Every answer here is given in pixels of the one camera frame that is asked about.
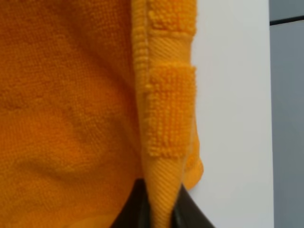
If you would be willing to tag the orange terry towel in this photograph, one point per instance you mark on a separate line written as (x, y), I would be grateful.
(95, 94)

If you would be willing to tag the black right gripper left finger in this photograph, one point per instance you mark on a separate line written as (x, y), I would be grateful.
(136, 211)

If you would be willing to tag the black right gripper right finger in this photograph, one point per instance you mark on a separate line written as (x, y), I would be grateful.
(186, 214)

